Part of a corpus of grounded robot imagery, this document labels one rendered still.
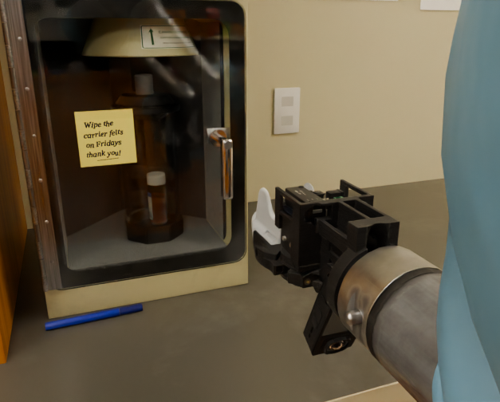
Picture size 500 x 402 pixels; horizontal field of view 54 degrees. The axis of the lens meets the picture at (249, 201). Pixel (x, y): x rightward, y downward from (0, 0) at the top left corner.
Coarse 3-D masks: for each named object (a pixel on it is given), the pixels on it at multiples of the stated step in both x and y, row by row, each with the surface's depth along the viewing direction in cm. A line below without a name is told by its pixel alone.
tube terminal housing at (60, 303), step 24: (240, 0) 69; (240, 264) 82; (96, 288) 75; (120, 288) 76; (144, 288) 77; (168, 288) 79; (192, 288) 80; (216, 288) 82; (48, 312) 73; (72, 312) 74
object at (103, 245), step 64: (64, 0) 60; (128, 0) 63; (192, 0) 65; (64, 64) 62; (128, 64) 65; (192, 64) 68; (64, 128) 65; (192, 128) 71; (64, 192) 67; (128, 192) 71; (192, 192) 74; (64, 256) 70; (128, 256) 74; (192, 256) 77
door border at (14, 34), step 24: (24, 24) 60; (24, 48) 60; (24, 72) 61; (24, 96) 62; (24, 120) 63; (24, 168) 65; (48, 192) 67; (48, 216) 68; (48, 240) 69; (48, 264) 70
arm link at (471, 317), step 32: (480, 0) 1; (480, 32) 1; (448, 64) 1; (480, 64) 1; (448, 96) 1; (480, 96) 1; (448, 128) 1; (480, 128) 1; (448, 160) 1; (480, 160) 1; (448, 192) 1; (480, 192) 1; (448, 224) 2; (480, 224) 1; (448, 256) 2; (480, 256) 1; (448, 288) 2; (480, 288) 1; (448, 320) 2; (480, 320) 1; (448, 352) 2; (480, 352) 2; (448, 384) 2; (480, 384) 2
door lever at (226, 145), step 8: (216, 136) 72; (224, 136) 73; (216, 144) 73; (224, 144) 68; (232, 144) 68; (224, 152) 68; (232, 152) 69; (224, 160) 69; (232, 160) 69; (224, 168) 69; (232, 168) 70; (224, 176) 70; (232, 176) 70; (224, 184) 70; (232, 184) 70; (224, 192) 70; (232, 192) 71
